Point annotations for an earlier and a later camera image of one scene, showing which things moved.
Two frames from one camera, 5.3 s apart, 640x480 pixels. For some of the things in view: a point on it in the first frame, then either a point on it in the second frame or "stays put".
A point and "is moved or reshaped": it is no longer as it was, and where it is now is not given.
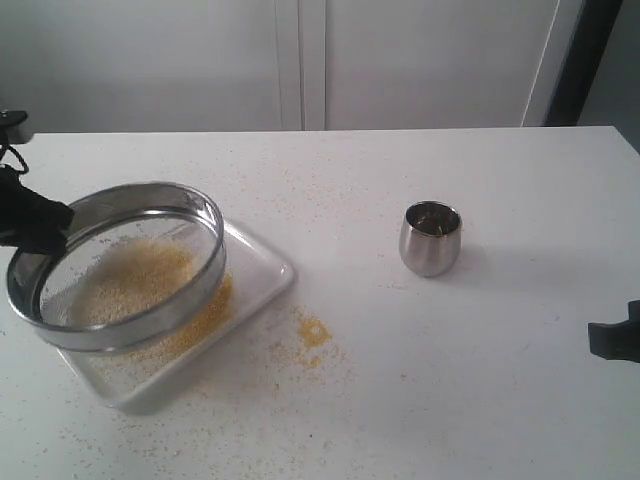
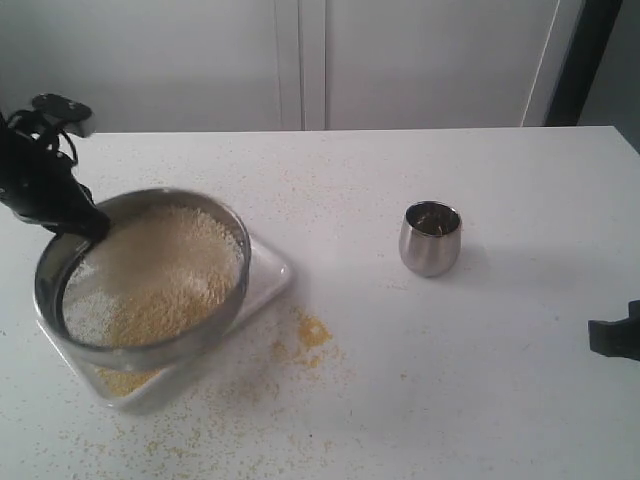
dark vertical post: x=596 y=22 stays put
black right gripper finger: x=619 y=340 stays put
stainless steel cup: x=430 y=237 stays put
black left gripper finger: x=23 y=210 -> x=37 y=178
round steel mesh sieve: x=143 y=264 is moved or reshaped
